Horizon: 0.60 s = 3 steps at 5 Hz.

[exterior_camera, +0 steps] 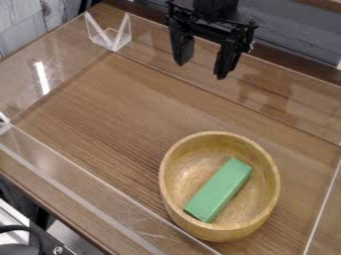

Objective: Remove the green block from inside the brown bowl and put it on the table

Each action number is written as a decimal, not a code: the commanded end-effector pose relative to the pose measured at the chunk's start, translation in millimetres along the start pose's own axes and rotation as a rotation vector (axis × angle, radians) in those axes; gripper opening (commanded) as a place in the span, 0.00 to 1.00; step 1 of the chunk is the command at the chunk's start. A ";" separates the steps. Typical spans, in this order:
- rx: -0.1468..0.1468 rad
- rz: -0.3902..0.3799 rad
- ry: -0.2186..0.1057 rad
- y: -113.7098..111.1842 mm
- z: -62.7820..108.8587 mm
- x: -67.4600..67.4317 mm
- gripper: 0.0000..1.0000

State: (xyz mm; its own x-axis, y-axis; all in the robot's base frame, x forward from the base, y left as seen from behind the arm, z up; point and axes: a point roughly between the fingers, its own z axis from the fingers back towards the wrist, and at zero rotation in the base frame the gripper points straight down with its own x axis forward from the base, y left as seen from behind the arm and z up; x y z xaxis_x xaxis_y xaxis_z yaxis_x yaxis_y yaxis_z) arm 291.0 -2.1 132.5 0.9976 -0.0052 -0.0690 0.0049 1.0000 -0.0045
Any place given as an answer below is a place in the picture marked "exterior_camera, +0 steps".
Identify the black cable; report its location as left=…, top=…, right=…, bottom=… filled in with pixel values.
left=0, top=224, right=46, bottom=255

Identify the green rectangular block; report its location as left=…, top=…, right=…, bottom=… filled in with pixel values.
left=182, top=158, right=251, bottom=223

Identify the black metal frame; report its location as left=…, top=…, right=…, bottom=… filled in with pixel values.
left=0, top=178, right=98, bottom=255

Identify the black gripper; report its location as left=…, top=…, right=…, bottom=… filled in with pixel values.
left=167, top=0, right=258, bottom=80

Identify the brown wooden bowl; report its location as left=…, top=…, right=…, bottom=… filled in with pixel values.
left=159, top=131, right=281, bottom=242

